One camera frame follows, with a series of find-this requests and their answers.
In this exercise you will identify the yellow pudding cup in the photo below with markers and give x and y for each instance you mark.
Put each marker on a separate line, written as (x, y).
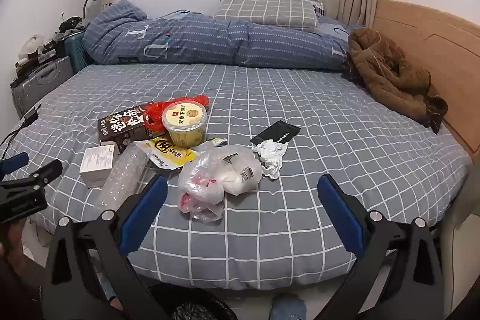
(183, 125)

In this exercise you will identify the blue striped duvet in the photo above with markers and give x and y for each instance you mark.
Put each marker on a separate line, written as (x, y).
(187, 39)

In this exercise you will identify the silver suitcase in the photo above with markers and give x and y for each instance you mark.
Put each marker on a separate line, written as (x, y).
(41, 80)

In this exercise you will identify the crumpled white tissue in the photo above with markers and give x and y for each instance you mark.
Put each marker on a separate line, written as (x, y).
(272, 155)

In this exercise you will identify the clear plastic bag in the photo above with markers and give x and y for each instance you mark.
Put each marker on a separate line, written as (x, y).
(217, 173)

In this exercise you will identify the red plastic bag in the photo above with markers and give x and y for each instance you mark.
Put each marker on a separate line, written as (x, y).
(155, 113)

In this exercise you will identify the wooden headboard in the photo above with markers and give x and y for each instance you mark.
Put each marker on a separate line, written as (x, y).
(431, 31)

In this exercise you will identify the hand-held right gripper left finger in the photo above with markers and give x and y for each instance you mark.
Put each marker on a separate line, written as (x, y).
(144, 215)

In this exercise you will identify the brown milk carton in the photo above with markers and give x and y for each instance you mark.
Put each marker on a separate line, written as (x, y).
(120, 128)

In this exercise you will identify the grey checked bed sheet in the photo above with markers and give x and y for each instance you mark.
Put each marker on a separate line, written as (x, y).
(300, 192)

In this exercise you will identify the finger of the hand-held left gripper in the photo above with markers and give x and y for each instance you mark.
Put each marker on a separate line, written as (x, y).
(13, 162)
(45, 172)

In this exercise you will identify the white rounded object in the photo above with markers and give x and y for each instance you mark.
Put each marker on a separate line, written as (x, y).
(30, 46)

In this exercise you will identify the small foil wrapper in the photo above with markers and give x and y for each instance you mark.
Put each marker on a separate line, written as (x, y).
(217, 142)

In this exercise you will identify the brown jacket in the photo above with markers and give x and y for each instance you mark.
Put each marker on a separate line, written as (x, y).
(390, 76)

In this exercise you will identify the black trash bin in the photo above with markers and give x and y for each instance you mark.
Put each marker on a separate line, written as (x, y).
(195, 308)

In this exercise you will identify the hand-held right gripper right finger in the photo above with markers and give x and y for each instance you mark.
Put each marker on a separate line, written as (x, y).
(339, 207)

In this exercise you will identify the small white box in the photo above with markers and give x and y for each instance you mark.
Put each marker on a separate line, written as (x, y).
(95, 164)

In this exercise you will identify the blue fuzzy slipper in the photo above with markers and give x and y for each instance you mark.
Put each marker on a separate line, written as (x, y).
(288, 308)

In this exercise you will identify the teal suitcase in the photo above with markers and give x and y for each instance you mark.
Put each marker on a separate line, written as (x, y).
(77, 50)

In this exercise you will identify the flat black packet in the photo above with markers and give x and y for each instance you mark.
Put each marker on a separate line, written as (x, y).
(275, 132)

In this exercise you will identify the dark object pile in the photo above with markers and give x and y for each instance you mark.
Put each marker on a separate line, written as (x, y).
(71, 24)

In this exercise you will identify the yellow snack packet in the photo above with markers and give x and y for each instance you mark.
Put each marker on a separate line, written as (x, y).
(165, 151)

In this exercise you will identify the grey checked pillow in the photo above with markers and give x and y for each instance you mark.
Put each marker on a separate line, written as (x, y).
(262, 10)

